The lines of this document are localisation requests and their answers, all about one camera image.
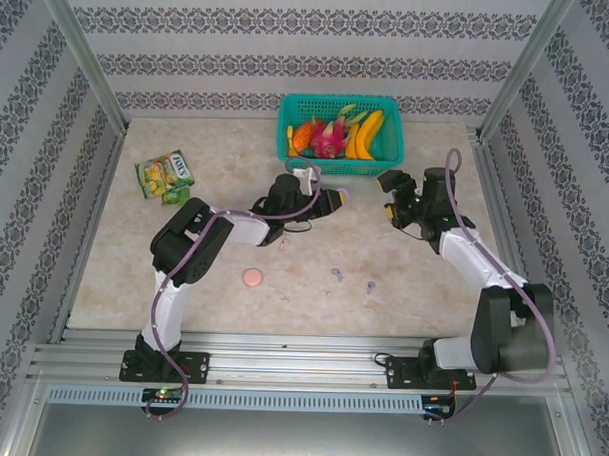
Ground teal plastic mesh basket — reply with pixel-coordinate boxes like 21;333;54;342
276;92;407;179

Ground slim yellow banana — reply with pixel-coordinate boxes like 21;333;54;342
344;122;363;161

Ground pink dragon fruit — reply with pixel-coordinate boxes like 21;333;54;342
309;101;370;161

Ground orange carrot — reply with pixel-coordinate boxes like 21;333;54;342
291;121;317;155

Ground large orange-yellow banana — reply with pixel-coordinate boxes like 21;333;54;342
355;109;387;162

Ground small green candy packet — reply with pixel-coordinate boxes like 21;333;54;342
159;185;193;208

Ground green Fox's candy bag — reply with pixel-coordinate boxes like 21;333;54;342
131;147;197;202

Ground small green circuit board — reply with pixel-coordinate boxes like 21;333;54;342
421;393;459;417
141;386;186;404

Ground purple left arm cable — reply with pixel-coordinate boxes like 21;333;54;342
144;151;324;428

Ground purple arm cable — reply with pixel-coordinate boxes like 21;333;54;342
144;151;324;428
425;147;563;434

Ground aluminium side rail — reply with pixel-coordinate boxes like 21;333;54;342
459;126;559;357
49;126;130;347

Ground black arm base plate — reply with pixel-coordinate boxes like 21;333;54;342
384;355;479;394
118;349;211;386

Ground aluminium frame post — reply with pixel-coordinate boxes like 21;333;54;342
26;0;134;134
480;0;577;143

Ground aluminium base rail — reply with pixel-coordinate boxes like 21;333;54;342
26;324;568;399

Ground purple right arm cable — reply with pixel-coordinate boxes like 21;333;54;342
425;147;563;434

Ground grey slotted cable duct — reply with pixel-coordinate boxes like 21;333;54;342
44;382;426;418

